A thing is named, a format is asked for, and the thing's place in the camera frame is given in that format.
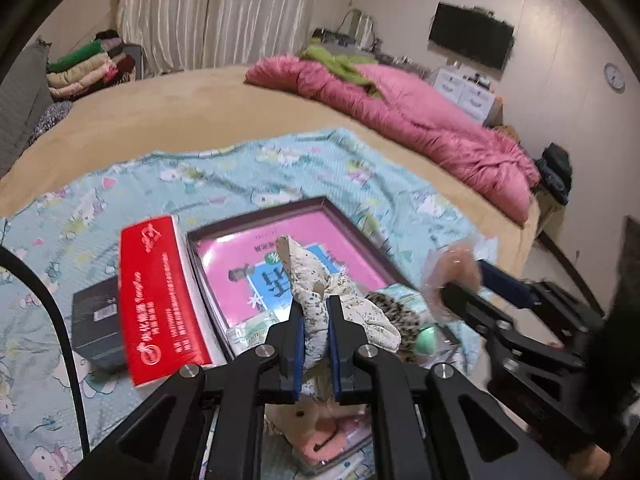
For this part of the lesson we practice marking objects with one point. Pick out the round wall clock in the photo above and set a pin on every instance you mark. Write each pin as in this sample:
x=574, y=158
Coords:
x=614, y=76

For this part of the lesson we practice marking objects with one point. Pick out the leopard print cloth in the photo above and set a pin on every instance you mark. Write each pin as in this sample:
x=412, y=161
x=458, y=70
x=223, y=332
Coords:
x=400, y=315

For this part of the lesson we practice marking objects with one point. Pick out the blue cartoon cat printed blanket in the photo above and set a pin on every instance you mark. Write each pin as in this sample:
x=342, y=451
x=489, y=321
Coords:
x=150, y=185

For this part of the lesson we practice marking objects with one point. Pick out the grey quilted headboard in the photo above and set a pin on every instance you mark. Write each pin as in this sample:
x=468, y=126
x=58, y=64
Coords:
x=20, y=105

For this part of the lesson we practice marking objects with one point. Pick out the cluttered side desk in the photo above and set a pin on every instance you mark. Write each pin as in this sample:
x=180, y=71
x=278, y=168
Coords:
x=330, y=37

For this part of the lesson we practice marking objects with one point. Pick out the peach puff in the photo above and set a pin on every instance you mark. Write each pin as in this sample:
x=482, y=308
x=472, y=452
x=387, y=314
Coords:
x=450, y=270

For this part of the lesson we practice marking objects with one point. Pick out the white floral cloth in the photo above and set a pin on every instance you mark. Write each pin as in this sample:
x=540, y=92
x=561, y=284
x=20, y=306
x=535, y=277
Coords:
x=315, y=280

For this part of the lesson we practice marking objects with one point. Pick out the dark shallow box pink print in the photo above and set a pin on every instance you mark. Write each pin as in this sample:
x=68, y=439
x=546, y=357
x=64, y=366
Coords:
x=240, y=270

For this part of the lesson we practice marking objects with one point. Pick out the white drawer cabinet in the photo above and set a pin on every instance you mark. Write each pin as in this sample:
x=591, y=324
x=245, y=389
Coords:
x=465, y=90

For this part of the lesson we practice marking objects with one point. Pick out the pink towel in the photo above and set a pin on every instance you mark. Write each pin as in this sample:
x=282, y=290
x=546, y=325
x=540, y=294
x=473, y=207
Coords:
x=345, y=440

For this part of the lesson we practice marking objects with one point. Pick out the black cardboard box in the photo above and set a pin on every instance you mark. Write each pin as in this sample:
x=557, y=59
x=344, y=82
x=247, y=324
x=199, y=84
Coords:
x=95, y=320

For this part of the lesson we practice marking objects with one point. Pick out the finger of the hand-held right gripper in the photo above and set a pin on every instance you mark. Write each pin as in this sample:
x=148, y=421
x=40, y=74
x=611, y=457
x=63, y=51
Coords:
x=480, y=310
x=505, y=282

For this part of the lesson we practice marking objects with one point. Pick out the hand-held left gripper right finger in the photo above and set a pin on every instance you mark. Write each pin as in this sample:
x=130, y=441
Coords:
x=334, y=350

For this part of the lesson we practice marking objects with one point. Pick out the pink quilt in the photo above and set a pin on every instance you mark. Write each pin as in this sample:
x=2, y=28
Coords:
x=425, y=120

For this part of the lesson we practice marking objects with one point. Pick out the red tissue box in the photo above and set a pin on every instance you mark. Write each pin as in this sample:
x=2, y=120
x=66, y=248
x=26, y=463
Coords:
x=155, y=300

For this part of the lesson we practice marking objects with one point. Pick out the green cloth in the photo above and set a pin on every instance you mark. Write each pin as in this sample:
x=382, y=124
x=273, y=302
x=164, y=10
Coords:
x=340, y=62

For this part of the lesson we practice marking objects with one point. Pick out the dark bag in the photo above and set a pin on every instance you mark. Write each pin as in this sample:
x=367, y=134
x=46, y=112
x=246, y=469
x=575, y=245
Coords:
x=555, y=170

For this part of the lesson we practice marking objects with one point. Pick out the stack of folded clothes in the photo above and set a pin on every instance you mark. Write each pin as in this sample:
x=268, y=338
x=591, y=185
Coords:
x=85, y=70

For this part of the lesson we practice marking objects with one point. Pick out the green makeup sponge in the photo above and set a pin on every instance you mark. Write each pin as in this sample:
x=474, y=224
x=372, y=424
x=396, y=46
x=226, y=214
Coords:
x=426, y=341

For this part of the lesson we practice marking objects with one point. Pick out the person's right hand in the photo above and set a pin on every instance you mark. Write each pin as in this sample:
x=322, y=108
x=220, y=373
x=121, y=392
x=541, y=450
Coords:
x=585, y=462

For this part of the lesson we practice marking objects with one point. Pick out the dark patterned cloth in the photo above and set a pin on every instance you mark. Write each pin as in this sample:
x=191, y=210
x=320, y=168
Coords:
x=50, y=117

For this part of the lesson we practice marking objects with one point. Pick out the black wall television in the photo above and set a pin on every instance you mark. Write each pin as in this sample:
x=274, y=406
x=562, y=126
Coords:
x=470, y=35

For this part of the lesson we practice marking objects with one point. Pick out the beige bed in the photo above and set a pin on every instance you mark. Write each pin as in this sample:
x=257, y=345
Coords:
x=175, y=105

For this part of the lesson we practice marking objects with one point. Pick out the beige plush rabbit with crown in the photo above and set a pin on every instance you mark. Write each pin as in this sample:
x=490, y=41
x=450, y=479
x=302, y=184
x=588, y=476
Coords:
x=290, y=425

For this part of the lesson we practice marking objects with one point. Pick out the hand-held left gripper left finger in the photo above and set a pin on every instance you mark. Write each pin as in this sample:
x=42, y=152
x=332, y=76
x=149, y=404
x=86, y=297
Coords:
x=298, y=355

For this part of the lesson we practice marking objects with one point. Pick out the white striped curtain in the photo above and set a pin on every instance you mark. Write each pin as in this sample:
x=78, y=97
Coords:
x=225, y=10

